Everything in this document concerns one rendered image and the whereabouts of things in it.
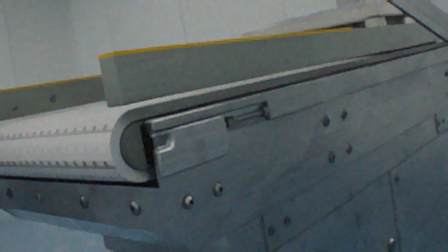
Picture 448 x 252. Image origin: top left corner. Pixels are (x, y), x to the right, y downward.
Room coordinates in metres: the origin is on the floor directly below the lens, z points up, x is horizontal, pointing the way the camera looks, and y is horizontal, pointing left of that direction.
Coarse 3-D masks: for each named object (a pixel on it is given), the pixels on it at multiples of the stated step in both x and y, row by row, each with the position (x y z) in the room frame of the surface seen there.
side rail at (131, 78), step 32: (352, 32) 0.54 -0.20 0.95; (384, 32) 0.61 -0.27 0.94; (416, 32) 0.69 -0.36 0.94; (128, 64) 0.31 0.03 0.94; (160, 64) 0.33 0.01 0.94; (192, 64) 0.35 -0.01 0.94; (224, 64) 0.38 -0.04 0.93; (256, 64) 0.40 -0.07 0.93; (288, 64) 0.44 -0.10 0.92; (128, 96) 0.31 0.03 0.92; (160, 96) 0.33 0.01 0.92
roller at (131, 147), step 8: (136, 120) 0.33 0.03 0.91; (128, 128) 0.32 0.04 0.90; (136, 128) 0.32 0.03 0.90; (144, 128) 0.33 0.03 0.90; (128, 136) 0.32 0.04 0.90; (136, 136) 0.32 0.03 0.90; (144, 136) 0.33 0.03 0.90; (120, 144) 0.32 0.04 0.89; (128, 144) 0.32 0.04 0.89; (136, 144) 0.32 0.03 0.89; (144, 144) 0.32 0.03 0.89; (128, 152) 0.32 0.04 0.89; (136, 152) 0.32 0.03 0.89; (144, 152) 0.32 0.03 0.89; (152, 152) 0.33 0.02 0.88; (128, 160) 0.32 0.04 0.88; (136, 160) 0.32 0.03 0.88; (144, 160) 0.32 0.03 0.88; (152, 160) 0.33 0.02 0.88; (136, 168) 0.33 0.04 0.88; (144, 168) 0.32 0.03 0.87
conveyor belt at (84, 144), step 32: (320, 64) 0.66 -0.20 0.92; (352, 64) 0.57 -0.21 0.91; (192, 96) 0.37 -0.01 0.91; (224, 96) 0.40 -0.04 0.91; (0, 128) 0.46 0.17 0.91; (32, 128) 0.41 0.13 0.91; (64, 128) 0.36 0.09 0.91; (96, 128) 0.33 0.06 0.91; (0, 160) 0.44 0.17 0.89; (32, 160) 0.39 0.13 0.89; (64, 160) 0.36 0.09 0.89; (96, 160) 0.33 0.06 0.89
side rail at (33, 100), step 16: (80, 80) 0.61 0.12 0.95; (96, 80) 0.62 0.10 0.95; (0, 96) 0.53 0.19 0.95; (16, 96) 0.54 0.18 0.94; (32, 96) 0.56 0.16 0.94; (48, 96) 0.57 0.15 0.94; (64, 96) 0.59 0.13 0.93; (80, 96) 0.60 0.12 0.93; (96, 96) 0.62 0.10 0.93; (0, 112) 0.53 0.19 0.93; (16, 112) 0.54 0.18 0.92; (32, 112) 0.55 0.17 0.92
